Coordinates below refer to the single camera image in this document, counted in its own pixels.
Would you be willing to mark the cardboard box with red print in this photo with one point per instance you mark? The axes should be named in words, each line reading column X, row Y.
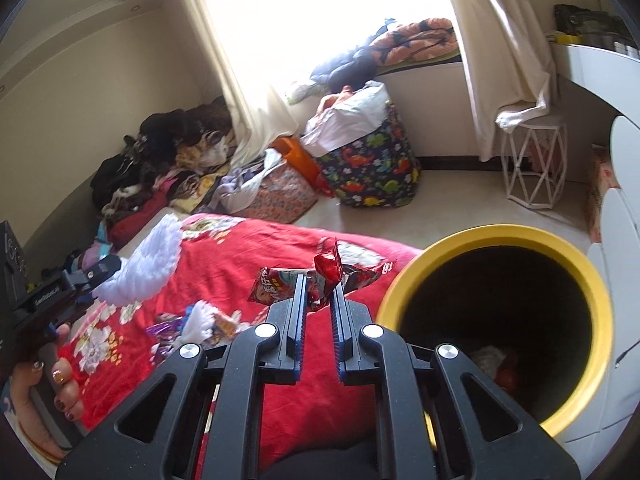
column 600, row 195

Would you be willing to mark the red floral blanket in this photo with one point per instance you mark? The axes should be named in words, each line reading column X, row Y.
column 225, row 270

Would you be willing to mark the white desk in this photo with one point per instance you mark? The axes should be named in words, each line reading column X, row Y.
column 595, row 67

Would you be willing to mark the orange bag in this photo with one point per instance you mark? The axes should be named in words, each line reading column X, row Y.
column 300, row 157

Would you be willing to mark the person's left hand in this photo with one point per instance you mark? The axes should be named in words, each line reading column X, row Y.
column 55, row 395

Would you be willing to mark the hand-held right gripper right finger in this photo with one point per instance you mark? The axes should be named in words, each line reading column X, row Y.
column 338, row 340

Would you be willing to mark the cream curtain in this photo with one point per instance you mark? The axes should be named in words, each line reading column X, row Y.
column 235, row 85
column 495, row 60

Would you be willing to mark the white crumpled tissue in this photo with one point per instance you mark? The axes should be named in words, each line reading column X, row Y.
column 205, row 322

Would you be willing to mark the orange print snack wrapper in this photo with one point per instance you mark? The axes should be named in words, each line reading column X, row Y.
column 227, row 327

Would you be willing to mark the purple snack wrapper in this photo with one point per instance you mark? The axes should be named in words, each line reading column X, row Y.
column 167, row 335

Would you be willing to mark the pink patterned bag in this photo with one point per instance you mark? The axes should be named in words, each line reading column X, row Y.
column 280, row 195

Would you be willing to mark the orange patterned blanket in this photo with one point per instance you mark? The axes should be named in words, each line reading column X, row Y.
column 415, row 40

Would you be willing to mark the pile of dark clothes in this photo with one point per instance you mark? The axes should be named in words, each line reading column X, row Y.
column 160, row 150

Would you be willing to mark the torn red wrapper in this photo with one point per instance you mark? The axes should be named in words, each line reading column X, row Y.
column 327, row 270

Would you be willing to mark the red snack bag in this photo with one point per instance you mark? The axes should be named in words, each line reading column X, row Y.
column 267, row 285

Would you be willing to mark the lilac cloth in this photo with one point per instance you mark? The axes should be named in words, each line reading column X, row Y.
column 240, row 187

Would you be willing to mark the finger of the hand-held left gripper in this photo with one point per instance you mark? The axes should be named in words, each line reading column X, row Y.
column 65, row 307
column 95, row 272

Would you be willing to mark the red crumpled packet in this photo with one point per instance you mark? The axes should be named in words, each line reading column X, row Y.
column 507, row 375

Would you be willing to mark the white crumpled paper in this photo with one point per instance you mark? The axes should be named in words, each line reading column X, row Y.
column 487, row 360

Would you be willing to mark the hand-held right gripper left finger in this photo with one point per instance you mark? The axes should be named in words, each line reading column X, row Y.
column 300, row 340

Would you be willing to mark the dark puffy jacket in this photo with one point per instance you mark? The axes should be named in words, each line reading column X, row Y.
column 345, row 67

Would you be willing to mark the white plastic bag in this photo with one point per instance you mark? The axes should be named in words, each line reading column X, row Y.
column 345, row 120

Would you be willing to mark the yellow rimmed trash bin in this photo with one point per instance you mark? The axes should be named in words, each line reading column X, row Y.
column 500, row 234

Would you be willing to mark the dinosaur print fabric basket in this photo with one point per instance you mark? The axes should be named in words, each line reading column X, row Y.
column 370, row 170

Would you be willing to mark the striped cloth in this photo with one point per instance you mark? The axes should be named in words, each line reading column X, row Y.
column 92, row 255

